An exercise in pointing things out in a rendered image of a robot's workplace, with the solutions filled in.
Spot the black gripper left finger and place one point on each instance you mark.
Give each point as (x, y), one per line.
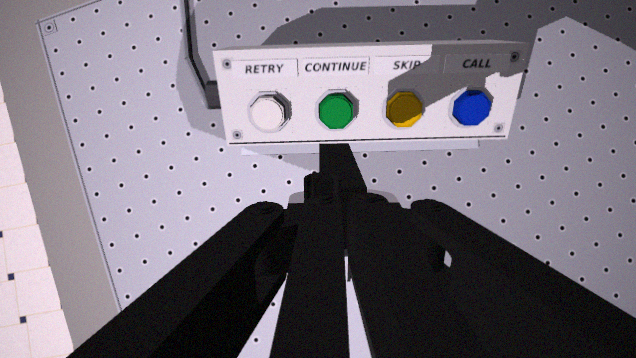
(210, 303)

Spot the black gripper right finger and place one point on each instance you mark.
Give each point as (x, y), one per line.
(498, 302)

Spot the dark grey work table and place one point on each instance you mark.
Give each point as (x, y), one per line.
(158, 177)

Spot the white control panel with four buttons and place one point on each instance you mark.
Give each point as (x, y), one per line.
(376, 96)

